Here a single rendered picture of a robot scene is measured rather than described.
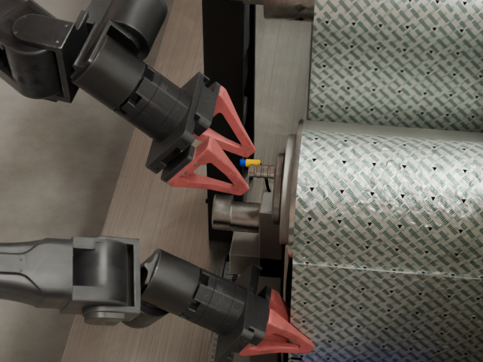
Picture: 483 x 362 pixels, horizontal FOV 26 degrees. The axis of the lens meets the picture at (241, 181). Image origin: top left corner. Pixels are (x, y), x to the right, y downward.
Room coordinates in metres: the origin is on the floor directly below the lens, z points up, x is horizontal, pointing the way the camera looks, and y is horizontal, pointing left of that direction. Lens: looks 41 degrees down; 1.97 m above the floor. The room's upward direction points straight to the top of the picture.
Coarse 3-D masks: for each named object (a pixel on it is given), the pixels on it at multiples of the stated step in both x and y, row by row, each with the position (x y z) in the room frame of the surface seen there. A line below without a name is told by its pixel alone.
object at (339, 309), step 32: (320, 288) 0.75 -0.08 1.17; (352, 288) 0.74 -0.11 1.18; (384, 288) 0.74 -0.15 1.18; (416, 288) 0.74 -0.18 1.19; (448, 288) 0.73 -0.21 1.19; (480, 288) 0.73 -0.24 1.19; (320, 320) 0.75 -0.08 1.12; (352, 320) 0.74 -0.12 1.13; (384, 320) 0.74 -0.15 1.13; (416, 320) 0.74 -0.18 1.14; (448, 320) 0.73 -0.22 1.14; (480, 320) 0.73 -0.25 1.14; (320, 352) 0.75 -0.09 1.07; (352, 352) 0.74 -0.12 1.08; (384, 352) 0.74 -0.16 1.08; (416, 352) 0.74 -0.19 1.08; (448, 352) 0.73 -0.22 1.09; (480, 352) 0.73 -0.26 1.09
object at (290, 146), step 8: (288, 136) 0.84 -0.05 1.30; (296, 136) 0.84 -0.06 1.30; (288, 144) 0.82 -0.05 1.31; (288, 152) 0.81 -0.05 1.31; (288, 160) 0.80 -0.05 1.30; (288, 168) 0.79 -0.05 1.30; (288, 176) 0.78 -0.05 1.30; (288, 184) 0.78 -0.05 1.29; (288, 192) 0.77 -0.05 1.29; (288, 200) 0.77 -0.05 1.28; (280, 208) 0.76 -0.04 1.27; (288, 208) 0.76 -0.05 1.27; (280, 216) 0.76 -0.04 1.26; (288, 216) 0.76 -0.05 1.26; (280, 224) 0.76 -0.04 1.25; (288, 224) 0.76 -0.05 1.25; (280, 232) 0.76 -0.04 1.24; (288, 232) 0.76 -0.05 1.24; (280, 240) 0.76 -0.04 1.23
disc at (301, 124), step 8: (304, 128) 0.87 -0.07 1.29; (296, 144) 0.80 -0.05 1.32; (296, 152) 0.79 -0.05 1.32; (296, 160) 0.78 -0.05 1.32; (296, 168) 0.78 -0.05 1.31; (296, 176) 0.77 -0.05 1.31; (296, 184) 0.76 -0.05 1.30; (296, 192) 0.76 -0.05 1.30; (288, 240) 0.74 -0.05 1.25; (288, 248) 0.74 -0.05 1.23; (288, 256) 0.75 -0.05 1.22
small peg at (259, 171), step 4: (252, 164) 0.82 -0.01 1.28; (260, 164) 0.82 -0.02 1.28; (252, 168) 0.82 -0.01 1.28; (256, 168) 0.82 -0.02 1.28; (260, 168) 0.82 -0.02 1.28; (264, 168) 0.82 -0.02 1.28; (268, 168) 0.82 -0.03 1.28; (272, 168) 0.82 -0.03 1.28; (248, 172) 0.82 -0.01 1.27; (252, 172) 0.81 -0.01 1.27; (256, 172) 0.81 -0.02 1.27; (260, 172) 0.81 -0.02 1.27; (264, 172) 0.81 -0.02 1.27; (268, 172) 0.81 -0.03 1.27; (272, 172) 0.81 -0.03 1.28; (252, 176) 0.81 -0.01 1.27; (256, 176) 0.81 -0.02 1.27; (260, 176) 0.81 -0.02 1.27; (264, 176) 0.81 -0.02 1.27; (268, 176) 0.81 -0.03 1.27; (272, 176) 0.81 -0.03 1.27
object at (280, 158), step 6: (282, 156) 0.83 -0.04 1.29; (276, 162) 0.82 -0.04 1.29; (282, 162) 0.81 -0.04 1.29; (276, 168) 0.81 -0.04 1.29; (282, 168) 0.81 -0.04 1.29; (276, 174) 0.80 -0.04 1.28; (282, 174) 0.80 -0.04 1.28; (276, 180) 0.80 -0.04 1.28; (276, 186) 0.79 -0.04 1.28; (276, 192) 0.79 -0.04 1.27; (276, 198) 0.78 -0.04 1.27; (276, 204) 0.78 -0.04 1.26; (276, 210) 0.78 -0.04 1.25; (276, 216) 0.78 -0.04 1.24; (276, 222) 0.78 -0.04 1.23
